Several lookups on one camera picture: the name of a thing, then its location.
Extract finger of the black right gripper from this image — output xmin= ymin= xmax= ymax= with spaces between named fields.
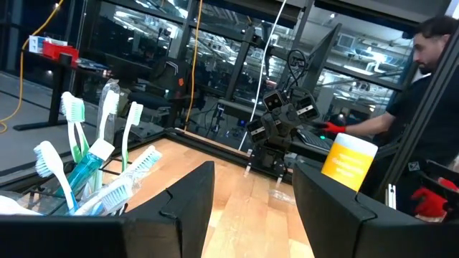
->
xmin=245 ymin=119 xmax=268 ymax=144
xmin=294 ymin=95 xmax=321 ymax=122

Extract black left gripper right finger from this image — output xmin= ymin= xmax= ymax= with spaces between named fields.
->
xmin=292 ymin=161 xmax=459 ymax=258

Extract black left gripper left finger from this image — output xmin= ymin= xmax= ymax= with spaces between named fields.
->
xmin=0 ymin=161 xmax=215 ymax=258

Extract blue toothbrush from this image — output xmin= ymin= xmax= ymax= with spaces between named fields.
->
xmin=120 ymin=145 xmax=164 ymax=189
xmin=73 ymin=177 xmax=136 ymax=217
xmin=33 ymin=140 xmax=79 ymax=216

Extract black wire basket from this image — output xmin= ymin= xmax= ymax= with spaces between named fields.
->
xmin=0 ymin=153 xmax=130 ymax=217

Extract red work glove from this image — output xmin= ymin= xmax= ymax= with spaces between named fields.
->
xmin=410 ymin=177 xmax=459 ymax=219
xmin=315 ymin=120 xmax=347 ymax=135

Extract black computer monitor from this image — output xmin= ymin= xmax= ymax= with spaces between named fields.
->
xmin=301 ymin=23 xmax=344 ymax=95

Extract blue toothbrush in clear wrapper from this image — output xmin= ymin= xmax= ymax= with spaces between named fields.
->
xmin=120 ymin=145 xmax=164 ymax=189
xmin=73 ymin=177 xmax=136 ymax=217

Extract yellow and white cup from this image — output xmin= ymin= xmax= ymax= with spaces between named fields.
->
xmin=321 ymin=133 xmax=379 ymax=193

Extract clear plastic strip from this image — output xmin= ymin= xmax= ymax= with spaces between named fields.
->
xmin=268 ymin=188 xmax=295 ymax=205

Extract person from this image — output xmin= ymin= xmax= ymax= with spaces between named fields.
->
xmin=315 ymin=14 xmax=459 ymax=223

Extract white toothbrush green stripe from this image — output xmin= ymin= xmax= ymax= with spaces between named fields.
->
xmin=70 ymin=96 xmax=91 ymax=158

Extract black standing desk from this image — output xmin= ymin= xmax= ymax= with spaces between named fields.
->
xmin=13 ymin=49 xmax=110 ymax=132

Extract red box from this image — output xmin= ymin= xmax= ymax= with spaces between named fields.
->
xmin=42 ymin=41 xmax=80 ymax=68

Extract white cardboard box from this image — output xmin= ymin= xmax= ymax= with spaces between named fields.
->
xmin=28 ymin=34 xmax=50 ymax=54

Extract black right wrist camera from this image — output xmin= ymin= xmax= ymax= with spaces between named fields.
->
xmin=263 ymin=89 xmax=287 ymax=113

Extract white hanging cable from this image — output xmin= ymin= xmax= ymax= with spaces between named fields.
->
xmin=238 ymin=0 xmax=288 ymax=151

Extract white metal bracket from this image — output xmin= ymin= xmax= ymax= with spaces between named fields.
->
xmin=385 ymin=183 xmax=397 ymax=210

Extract yellow hanging cable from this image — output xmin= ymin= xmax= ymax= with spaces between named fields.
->
xmin=0 ymin=0 xmax=65 ymax=134
xmin=184 ymin=0 xmax=204 ymax=130

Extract black rig frame post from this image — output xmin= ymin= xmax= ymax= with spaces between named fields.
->
xmin=372 ymin=28 xmax=459 ymax=205

